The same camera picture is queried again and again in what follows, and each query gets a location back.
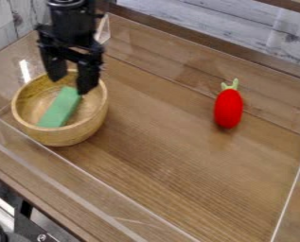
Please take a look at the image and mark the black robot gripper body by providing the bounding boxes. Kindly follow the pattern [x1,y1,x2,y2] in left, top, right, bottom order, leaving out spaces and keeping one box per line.
[35,0,106,64]

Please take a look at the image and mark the clear acrylic tray wall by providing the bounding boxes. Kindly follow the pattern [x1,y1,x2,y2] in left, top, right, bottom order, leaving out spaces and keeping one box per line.
[0,119,198,242]

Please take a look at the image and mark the red plush radish toy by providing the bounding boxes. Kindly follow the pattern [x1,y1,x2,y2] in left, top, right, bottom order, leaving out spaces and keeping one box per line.
[214,78,243,129]

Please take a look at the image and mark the clear acrylic corner bracket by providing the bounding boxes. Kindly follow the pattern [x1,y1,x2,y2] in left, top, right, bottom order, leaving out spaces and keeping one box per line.
[94,14,110,44]

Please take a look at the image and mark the green rectangular block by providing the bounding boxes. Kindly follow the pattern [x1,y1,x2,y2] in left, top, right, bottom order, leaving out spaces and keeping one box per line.
[37,86,81,128]

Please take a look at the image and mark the black table leg bracket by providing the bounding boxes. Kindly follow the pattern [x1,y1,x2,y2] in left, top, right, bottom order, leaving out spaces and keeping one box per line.
[14,200,58,242]

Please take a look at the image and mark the brown wooden bowl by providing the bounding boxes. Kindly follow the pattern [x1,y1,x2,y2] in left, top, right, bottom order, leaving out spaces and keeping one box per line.
[11,70,109,147]

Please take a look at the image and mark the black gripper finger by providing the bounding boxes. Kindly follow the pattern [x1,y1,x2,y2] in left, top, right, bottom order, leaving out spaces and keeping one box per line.
[39,46,67,82]
[77,59,103,95]

